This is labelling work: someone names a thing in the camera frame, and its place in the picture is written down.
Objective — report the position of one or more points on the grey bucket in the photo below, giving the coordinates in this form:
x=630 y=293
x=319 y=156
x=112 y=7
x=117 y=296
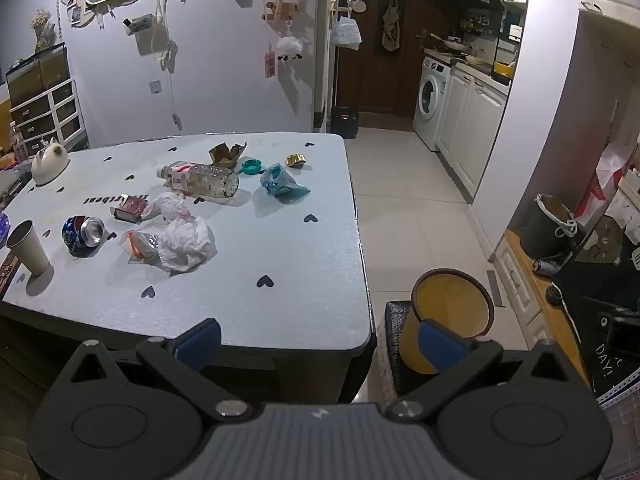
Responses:
x=545 y=230

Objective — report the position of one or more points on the white kitchen cabinets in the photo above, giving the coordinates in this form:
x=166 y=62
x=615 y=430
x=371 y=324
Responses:
x=470 y=125

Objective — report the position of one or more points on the red and white bag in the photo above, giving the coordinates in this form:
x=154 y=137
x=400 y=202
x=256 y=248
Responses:
x=600 y=185

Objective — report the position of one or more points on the glass tank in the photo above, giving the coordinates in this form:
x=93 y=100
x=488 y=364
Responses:
x=37 y=75

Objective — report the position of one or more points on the white sheep plush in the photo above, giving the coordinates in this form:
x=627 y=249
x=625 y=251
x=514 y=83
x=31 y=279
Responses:
x=290 y=47

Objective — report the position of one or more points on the red snack wrapper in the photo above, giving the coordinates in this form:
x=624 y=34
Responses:
x=131 y=206

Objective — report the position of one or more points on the paper cup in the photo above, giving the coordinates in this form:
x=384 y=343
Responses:
x=27 y=250

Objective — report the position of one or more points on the brown cardboard scrap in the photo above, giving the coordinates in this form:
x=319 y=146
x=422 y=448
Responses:
x=222 y=155

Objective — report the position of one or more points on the large white tissue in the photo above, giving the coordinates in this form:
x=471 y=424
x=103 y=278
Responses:
x=185 y=242

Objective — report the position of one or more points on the hanging apron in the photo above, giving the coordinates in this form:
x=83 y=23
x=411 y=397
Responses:
x=392 y=20

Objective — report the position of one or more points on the gold foil wrapper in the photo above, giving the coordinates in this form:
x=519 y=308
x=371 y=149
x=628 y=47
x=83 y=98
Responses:
x=296 y=160

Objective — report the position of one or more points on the clear orange plastic wrapper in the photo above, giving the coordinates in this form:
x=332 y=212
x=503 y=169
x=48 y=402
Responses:
x=136 y=245

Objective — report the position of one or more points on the wooden wall hook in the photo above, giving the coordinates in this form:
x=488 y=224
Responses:
x=282 y=11

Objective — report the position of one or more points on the black textured stool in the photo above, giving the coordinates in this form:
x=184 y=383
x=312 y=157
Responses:
x=392 y=350

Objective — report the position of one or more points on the yellow trash bin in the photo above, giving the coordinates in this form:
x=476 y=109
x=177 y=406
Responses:
x=450 y=305

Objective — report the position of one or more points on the dried flower bunch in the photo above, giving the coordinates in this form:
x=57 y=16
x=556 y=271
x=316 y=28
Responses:
x=42 y=22

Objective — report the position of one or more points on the blue patterned object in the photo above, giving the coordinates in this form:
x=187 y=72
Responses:
x=3 y=230

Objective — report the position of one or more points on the yellow container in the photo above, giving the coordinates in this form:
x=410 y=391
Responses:
x=504 y=69

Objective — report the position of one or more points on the blue plastic bag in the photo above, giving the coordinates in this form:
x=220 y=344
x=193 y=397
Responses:
x=277 y=182

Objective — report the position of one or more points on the milk carton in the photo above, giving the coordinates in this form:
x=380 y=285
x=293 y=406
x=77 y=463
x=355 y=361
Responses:
x=18 y=146

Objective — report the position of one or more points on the white washing machine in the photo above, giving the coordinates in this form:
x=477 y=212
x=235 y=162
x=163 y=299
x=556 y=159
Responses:
x=430 y=105

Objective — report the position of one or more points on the white low cabinet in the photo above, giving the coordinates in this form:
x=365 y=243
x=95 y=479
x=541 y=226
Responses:
x=520 y=285

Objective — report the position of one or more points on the small wall pouch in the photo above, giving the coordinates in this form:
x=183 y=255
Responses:
x=140 y=24

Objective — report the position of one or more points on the pink hanging tag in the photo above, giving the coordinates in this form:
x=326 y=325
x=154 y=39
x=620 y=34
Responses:
x=270 y=64

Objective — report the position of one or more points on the hanging white plastic bag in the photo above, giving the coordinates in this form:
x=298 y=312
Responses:
x=346 y=34

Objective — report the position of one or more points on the white plastic bag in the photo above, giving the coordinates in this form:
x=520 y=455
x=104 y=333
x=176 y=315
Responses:
x=346 y=34
x=170 y=206

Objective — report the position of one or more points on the spray can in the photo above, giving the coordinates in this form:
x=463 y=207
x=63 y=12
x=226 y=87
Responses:
x=545 y=266

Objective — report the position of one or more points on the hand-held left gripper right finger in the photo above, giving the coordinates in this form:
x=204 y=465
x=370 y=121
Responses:
x=440 y=347

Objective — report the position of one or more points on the white drawer unit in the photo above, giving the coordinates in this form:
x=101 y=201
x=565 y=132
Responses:
x=45 y=115

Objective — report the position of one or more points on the crushed blue can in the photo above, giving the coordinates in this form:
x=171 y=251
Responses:
x=82 y=234

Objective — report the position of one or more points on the teal plastic lid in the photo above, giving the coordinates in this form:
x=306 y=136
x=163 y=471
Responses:
x=251 y=166

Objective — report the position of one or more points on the dark printed doormat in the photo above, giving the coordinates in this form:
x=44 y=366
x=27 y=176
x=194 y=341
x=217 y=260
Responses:
x=585 y=320

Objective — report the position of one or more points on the white cat-shaped teapot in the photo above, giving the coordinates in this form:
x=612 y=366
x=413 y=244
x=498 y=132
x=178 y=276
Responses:
x=47 y=165

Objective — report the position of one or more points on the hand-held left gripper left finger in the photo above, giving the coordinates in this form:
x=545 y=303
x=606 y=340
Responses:
x=200 y=342

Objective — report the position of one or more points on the clear plastic bottle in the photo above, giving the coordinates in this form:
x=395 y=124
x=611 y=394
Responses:
x=210 y=180

